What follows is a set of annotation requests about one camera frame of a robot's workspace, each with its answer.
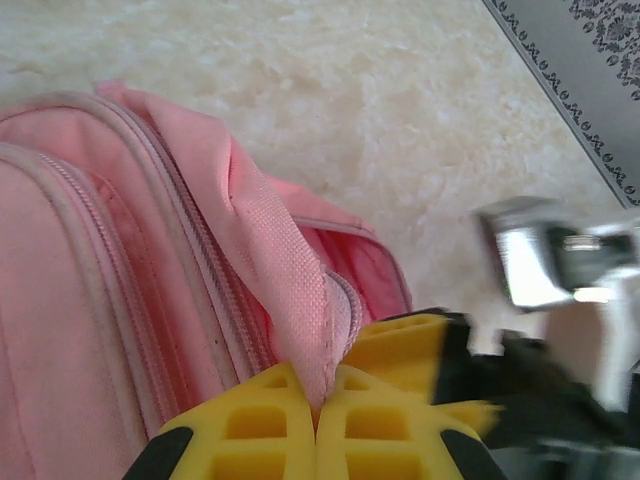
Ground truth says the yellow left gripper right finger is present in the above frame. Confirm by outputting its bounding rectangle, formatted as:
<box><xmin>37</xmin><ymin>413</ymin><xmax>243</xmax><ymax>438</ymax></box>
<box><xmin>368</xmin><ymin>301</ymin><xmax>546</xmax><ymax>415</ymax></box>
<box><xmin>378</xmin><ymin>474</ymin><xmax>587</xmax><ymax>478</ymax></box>
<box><xmin>315</xmin><ymin>364</ymin><xmax>507</xmax><ymax>480</ymax></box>

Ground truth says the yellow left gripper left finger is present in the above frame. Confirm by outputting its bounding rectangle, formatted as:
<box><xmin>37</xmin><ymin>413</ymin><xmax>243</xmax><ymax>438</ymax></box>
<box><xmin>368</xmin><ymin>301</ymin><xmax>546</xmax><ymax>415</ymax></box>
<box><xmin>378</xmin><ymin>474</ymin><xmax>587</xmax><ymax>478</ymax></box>
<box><xmin>127</xmin><ymin>359</ymin><xmax>321</xmax><ymax>480</ymax></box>

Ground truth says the pink school backpack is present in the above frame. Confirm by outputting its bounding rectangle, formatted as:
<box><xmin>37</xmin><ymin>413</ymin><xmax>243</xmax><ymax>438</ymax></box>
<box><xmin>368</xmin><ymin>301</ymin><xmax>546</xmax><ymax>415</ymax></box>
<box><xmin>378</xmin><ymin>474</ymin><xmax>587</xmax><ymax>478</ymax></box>
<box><xmin>0</xmin><ymin>79</ymin><xmax>414</xmax><ymax>480</ymax></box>

